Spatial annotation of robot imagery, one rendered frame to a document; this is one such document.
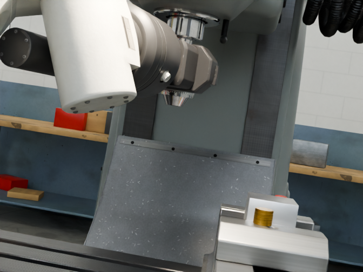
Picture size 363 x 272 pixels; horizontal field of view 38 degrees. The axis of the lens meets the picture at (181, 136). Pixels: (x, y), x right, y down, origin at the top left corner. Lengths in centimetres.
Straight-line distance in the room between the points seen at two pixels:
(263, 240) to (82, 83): 29
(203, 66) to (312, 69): 432
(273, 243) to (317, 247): 5
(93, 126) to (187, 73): 399
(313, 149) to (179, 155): 337
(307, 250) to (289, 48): 53
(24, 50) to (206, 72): 23
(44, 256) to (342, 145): 430
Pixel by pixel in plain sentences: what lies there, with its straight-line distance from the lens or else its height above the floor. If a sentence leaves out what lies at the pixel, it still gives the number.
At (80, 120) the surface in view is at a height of 96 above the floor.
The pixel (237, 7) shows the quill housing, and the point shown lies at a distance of 66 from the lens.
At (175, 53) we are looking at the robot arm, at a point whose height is 125.
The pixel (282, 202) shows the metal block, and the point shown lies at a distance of 66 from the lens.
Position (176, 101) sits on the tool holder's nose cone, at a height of 120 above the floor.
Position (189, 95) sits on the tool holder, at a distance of 67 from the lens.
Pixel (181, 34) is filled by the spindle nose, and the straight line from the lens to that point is 66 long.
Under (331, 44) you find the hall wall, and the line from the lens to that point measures 497.
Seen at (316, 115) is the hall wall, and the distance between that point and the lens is 491.
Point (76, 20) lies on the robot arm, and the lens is 45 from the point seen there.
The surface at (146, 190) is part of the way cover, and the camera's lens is 102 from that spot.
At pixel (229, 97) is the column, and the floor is 123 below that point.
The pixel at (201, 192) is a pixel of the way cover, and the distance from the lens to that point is 101.
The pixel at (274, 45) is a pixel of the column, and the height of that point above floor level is 134.
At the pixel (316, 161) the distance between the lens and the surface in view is 437.
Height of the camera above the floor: 119
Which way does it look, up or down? 3 degrees down
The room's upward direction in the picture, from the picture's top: 8 degrees clockwise
